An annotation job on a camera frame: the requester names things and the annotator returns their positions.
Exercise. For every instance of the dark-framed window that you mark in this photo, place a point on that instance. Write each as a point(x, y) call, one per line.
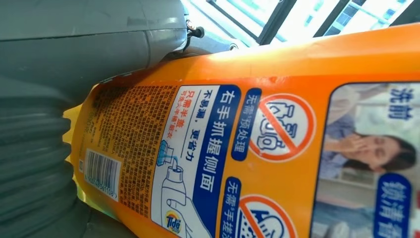
point(275, 23)

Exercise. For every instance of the orange detergent bottle clear cap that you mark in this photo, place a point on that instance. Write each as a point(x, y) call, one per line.
point(279, 115)

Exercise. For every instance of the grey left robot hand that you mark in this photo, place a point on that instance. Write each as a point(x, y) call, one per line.
point(82, 39)

